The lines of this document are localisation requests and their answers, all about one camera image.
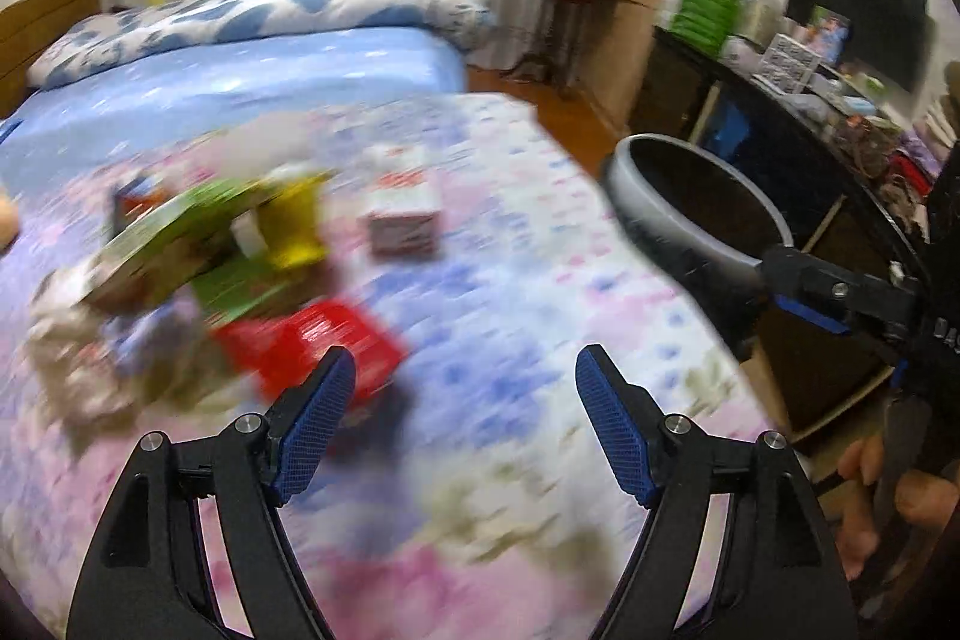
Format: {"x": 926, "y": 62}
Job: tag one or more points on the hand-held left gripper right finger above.
{"x": 615, "y": 422}

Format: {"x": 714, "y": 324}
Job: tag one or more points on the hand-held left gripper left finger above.
{"x": 315, "y": 430}

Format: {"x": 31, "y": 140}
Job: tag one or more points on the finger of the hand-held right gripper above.
{"x": 814, "y": 314}

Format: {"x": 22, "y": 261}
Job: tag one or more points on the round trash bin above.
{"x": 652, "y": 224}

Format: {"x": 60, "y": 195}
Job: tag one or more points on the white and red box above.
{"x": 401, "y": 212}

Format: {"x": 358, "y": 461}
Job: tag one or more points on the person's right hand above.
{"x": 930, "y": 494}

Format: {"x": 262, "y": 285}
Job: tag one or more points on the red cloth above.
{"x": 909, "y": 174}

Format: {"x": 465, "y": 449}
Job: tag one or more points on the purple folded cloth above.
{"x": 921, "y": 149}

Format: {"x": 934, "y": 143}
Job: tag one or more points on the brown patterned handbag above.
{"x": 866, "y": 145}

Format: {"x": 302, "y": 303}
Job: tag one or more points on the floral quilt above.
{"x": 525, "y": 280}

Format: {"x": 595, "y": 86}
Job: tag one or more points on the light blue tissue pack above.
{"x": 844, "y": 104}

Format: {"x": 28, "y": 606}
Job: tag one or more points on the blue cloth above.
{"x": 731, "y": 126}

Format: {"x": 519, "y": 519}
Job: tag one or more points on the yellow packet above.
{"x": 296, "y": 224}

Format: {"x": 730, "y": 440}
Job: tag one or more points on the green box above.
{"x": 172, "y": 235}

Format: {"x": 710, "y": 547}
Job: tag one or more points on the sheet of small photos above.
{"x": 784, "y": 59}

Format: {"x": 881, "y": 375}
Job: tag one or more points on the crumpled paper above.
{"x": 67, "y": 340}

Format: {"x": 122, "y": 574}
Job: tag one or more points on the clear plastic jar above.
{"x": 759, "y": 14}

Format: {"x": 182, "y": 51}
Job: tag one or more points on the stack of green boxes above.
{"x": 705, "y": 3}

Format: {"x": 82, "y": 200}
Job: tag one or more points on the blue bed sheet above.
{"x": 262, "y": 63}

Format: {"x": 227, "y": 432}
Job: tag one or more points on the wooden headboard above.
{"x": 52, "y": 10}

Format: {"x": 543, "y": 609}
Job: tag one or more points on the photo frame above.
{"x": 829, "y": 33}

